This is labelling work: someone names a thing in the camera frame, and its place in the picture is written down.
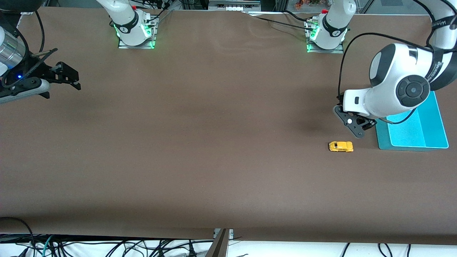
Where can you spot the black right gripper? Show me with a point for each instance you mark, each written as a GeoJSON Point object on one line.
{"type": "Point", "coordinates": [36, 69]}

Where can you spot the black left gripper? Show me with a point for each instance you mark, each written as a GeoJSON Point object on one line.
{"type": "Point", "coordinates": [368, 124]}

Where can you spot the yellow beetle toy car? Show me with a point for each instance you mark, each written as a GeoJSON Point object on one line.
{"type": "Point", "coordinates": [341, 146]}

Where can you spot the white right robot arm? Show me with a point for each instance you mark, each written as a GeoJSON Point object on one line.
{"type": "Point", "coordinates": [126, 18]}

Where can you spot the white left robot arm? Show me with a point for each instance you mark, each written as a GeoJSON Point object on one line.
{"type": "Point", "coordinates": [392, 71]}

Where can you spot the thin tan rod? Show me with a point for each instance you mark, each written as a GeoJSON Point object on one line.
{"type": "Point", "coordinates": [43, 53]}

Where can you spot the cyan plastic bin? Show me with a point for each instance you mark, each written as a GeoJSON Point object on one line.
{"type": "Point", "coordinates": [417, 132]}

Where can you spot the orange background item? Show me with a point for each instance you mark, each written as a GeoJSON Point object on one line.
{"type": "Point", "coordinates": [307, 3]}

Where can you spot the brown table cover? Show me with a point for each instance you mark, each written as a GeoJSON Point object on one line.
{"type": "Point", "coordinates": [228, 142]}

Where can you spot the silver box with white connectors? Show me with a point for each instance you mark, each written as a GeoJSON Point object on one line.
{"type": "Point", "coordinates": [234, 4]}

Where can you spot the aluminium table leg profile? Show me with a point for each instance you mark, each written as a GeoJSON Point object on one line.
{"type": "Point", "coordinates": [219, 246]}

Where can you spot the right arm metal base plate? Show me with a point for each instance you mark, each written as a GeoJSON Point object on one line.
{"type": "Point", "coordinates": [137, 45]}

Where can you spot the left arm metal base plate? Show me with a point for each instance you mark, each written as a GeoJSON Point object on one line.
{"type": "Point", "coordinates": [325, 50]}

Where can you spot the metal table leg bracket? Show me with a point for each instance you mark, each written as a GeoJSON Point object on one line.
{"type": "Point", "coordinates": [231, 233]}

